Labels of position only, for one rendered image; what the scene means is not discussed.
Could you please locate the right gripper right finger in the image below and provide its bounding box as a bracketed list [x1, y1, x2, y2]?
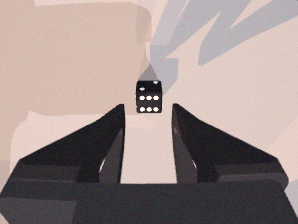
[171, 103, 289, 191]

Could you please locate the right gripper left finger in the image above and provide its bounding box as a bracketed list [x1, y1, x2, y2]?
[7, 104, 126, 183]

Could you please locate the black die with white pips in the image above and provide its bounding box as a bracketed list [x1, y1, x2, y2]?
[136, 81, 162, 113]

